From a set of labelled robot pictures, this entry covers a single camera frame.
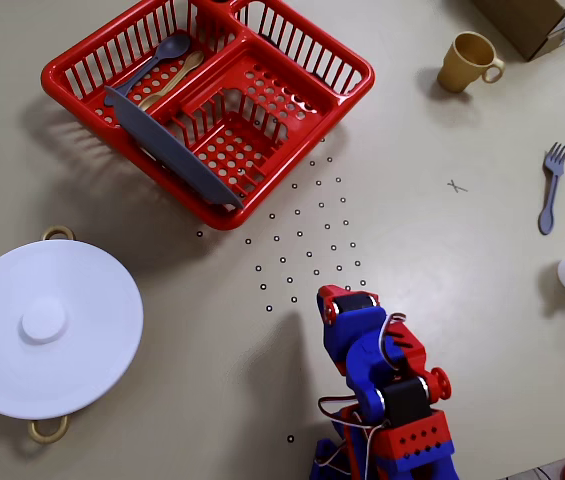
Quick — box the red blue gripper finger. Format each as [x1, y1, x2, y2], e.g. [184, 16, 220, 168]
[322, 319, 352, 375]
[316, 284, 347, 327]

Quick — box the blue red gripper body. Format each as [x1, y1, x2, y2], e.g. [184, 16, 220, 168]
[335, 288, 426, 381]

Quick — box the yellow plastic mug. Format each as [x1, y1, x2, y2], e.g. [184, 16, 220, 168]
[436, 31, 506, 94]

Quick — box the red black arm cable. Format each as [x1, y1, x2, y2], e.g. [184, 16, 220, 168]
[316, 394, 393, 471]

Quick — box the brown cardboard box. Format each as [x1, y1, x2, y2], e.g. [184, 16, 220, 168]
[469, 0, 565, 62]

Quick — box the gold pot with handles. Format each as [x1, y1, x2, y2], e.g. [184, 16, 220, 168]
[29, 225, 77, 445]

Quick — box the grey round plate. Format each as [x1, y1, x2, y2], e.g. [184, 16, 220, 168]
[104, 85, 246, 210]

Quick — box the grey plastic spoon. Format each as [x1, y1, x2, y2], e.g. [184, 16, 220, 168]
[103, 33, 192, 107]

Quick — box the beige plastic spoon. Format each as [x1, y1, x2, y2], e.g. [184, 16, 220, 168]
[137, 49, 206, 112]

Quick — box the grey plastic fork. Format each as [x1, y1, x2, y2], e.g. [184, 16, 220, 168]
[537, 142, 565, 236]

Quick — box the white red wrist cable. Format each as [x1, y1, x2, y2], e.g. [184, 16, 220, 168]
[377, 312, 408, 374]

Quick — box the white round pot lid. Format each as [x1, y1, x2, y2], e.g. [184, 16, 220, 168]
[0, 239, 144, 421]

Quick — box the red plastic dish rack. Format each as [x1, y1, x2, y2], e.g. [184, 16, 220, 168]
[40, 0, 377, 231]

